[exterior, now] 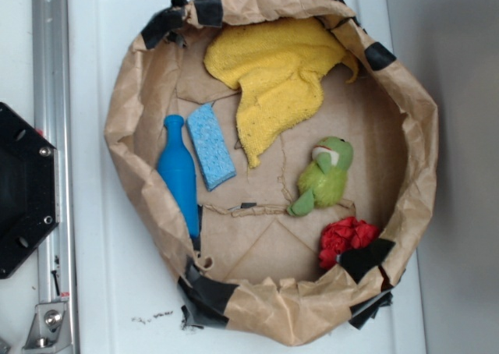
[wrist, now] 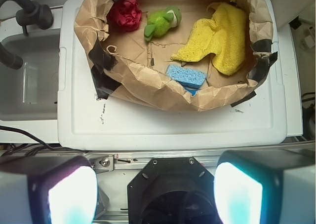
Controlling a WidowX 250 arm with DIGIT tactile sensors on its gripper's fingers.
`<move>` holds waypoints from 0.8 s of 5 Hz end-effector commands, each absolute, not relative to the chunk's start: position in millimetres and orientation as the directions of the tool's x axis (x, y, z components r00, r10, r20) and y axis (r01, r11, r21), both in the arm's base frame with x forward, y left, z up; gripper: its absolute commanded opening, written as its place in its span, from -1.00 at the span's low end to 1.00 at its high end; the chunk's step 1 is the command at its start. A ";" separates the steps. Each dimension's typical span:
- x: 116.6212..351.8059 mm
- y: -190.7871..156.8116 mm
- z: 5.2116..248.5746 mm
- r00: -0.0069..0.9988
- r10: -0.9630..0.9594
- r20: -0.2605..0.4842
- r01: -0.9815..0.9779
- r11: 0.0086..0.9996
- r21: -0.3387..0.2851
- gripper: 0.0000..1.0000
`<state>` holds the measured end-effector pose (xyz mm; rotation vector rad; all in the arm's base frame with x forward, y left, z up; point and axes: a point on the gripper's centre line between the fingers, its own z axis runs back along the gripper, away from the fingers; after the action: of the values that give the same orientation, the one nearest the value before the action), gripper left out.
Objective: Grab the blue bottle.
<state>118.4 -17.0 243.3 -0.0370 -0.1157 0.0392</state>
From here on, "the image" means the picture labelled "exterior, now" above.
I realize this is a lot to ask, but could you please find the aluminium extrusion rail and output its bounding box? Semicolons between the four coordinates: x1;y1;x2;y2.
32;0;80;353

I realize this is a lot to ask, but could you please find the blue plastic bottle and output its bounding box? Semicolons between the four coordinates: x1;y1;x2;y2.
157;115;200;239

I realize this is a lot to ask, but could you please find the green plush frog toy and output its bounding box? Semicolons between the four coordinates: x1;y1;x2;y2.
287;136;354;217

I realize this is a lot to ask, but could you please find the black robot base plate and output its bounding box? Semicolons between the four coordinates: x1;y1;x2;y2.
1;103;58;280

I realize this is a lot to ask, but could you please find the metal corner bracket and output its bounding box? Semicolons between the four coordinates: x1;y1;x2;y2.
22;302;72;353

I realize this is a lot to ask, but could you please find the light blue sponge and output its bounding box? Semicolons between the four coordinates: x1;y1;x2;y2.
187;104;236;191

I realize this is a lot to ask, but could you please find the yellow terry cloth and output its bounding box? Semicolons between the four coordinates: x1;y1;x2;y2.
203;18;359;168

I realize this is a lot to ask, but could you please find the red crumpled paper ball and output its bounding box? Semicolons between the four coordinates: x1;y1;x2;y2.
319;217;380;270

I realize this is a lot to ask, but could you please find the brown paper bag bin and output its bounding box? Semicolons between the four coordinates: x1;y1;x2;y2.
104;0;438;346

